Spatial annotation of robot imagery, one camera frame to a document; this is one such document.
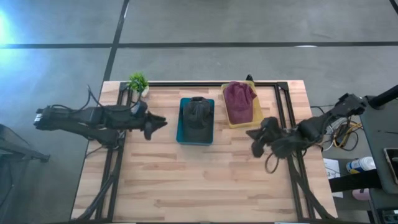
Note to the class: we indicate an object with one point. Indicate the dark grey side furniture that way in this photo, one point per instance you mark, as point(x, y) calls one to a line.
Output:
point(31, 155)

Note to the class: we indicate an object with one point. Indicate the yellow plastic bin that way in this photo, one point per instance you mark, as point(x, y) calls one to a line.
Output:
point(258, 115)

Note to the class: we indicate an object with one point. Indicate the white spray can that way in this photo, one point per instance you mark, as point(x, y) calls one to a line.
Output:
point(362, 165)

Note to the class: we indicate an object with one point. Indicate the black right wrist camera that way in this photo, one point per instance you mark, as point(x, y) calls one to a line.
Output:
point(270, 123)

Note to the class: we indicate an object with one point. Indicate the green plant in white pot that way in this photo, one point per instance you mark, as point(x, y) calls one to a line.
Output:
point(138, 82)

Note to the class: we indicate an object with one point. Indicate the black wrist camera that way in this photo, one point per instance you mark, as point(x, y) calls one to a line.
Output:
point(140, 109)
point(270, 123)

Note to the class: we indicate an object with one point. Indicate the black tablet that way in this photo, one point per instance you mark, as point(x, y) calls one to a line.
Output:
point(392, 165)

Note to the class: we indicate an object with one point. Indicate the black pole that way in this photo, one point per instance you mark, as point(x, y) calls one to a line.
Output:
point(385, 97)

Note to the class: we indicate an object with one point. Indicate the small black clip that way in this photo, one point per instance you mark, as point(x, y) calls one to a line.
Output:
point(249, 77)

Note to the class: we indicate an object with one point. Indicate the pink object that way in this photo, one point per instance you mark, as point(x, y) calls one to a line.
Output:
point(360, 194)

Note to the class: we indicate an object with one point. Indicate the white paper sheet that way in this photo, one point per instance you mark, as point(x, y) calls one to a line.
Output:
point(331, 168)

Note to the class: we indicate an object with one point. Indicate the blue plastic bin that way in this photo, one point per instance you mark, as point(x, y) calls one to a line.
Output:
point(179, 124)

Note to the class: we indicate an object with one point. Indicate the black power adapter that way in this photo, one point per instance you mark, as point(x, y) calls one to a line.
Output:
point(343, 133)

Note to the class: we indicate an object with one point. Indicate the grey desk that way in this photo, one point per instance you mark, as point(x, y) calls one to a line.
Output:
point(376, 130)

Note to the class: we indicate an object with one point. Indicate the black aluminium table frame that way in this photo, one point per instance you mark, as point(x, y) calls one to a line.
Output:
point(186, 84)

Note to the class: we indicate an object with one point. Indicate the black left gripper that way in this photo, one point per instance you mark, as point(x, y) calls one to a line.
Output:
point(136, 123)

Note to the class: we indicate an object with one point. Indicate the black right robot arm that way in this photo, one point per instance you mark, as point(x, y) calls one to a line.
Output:
point(314, 129)

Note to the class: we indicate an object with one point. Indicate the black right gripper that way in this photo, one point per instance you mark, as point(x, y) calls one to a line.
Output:
point(278, 143)

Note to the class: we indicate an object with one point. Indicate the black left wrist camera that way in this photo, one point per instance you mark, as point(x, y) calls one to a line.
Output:
point(140, 109)

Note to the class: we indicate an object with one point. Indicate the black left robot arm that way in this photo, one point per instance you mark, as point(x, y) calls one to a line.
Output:
point(93, 116)

